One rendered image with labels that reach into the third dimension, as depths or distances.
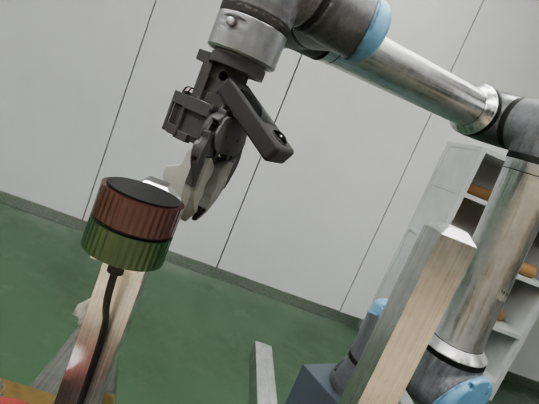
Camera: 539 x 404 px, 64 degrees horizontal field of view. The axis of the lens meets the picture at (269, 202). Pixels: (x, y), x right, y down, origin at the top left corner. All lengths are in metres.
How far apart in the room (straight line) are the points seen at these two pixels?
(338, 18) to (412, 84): 0.32
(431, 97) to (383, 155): 2.27
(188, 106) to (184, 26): 2.52
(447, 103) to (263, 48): 0.51
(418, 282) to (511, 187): 0.64
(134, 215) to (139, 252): 0.03
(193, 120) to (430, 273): 0.33
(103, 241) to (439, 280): 0.27
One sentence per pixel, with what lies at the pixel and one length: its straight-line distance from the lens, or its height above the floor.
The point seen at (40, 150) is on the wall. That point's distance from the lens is 3.29.
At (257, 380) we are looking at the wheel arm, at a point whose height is 0.85.
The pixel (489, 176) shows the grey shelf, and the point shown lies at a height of 1.44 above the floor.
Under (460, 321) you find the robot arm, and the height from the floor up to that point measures 0.95.
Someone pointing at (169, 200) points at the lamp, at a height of 1.11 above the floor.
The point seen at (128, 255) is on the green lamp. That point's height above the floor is 1.07.
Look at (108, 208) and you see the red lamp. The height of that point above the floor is 1.10.
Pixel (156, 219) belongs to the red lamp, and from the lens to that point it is 0.30.
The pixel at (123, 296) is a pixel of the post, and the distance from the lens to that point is 0.38.
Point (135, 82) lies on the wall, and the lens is 3.08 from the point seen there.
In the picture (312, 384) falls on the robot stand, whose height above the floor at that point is 0.58.
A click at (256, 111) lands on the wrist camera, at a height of 1.19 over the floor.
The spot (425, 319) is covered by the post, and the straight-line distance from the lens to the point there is 0.41.
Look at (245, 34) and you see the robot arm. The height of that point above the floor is 1.27.
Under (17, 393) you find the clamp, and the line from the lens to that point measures 0.49.
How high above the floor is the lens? 1.19
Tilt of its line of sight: 10 degrees down
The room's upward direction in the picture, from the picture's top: 22 degrees clockwise
